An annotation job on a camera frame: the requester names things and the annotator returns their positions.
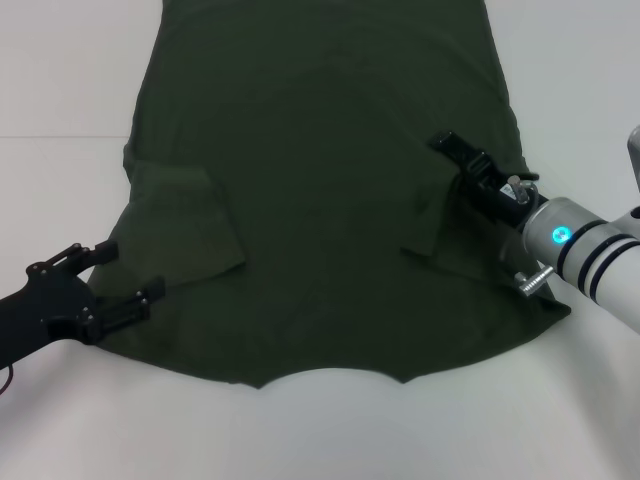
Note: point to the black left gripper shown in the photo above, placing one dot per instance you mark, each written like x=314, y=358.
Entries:
x=45, y=310

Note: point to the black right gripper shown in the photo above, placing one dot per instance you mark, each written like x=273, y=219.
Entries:
x=492, y=200

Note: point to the dark green t-shirt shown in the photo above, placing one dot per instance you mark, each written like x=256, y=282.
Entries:
x=320, y=200

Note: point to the silver elbow connector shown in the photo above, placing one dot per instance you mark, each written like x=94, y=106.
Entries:
x=521, y=190

